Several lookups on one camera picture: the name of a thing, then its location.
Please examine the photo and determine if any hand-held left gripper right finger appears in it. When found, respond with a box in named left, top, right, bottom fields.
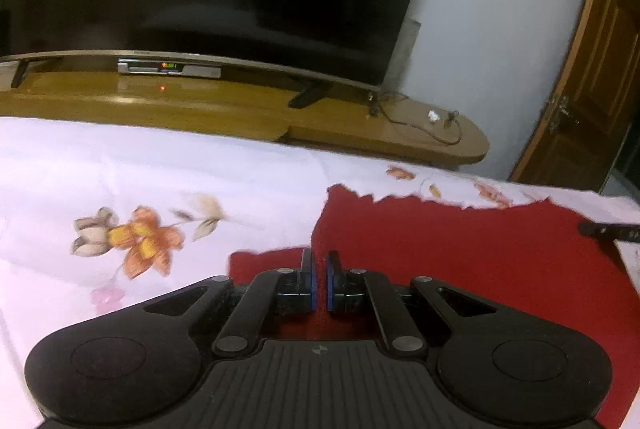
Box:
left=325, top=250, right=498, bottom=355

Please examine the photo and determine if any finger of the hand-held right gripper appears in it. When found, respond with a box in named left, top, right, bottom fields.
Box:
left=579, top=221, right=640, bottom=244

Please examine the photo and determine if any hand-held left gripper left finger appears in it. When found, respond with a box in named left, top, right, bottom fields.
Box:
left=142, top=248, right=317, bottom=358

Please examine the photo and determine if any red embroidered sweater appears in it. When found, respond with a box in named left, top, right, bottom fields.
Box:
left=227, top=184, right=640, bottom=429

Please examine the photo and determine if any brown wooden door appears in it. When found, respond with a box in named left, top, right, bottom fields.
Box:
left=510, top=0, right=640, bottom=197

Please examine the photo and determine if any floral white bed sheet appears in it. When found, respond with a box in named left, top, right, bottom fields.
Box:
left=0, top=116, right=640, bottom=429

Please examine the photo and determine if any wooden television stand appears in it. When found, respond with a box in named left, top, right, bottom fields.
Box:
left=0, top=68, right=490, bottom=167

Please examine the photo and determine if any silver set-top box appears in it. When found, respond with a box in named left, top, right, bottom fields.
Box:
left=117, top=58, right=222, bottom=79

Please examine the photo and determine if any metal door handle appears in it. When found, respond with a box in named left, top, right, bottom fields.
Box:
left=546, top=93, right=577, bottom=133

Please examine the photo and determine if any black cable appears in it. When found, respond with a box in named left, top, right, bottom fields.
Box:
left=366, top=92, right=462, bottom=145

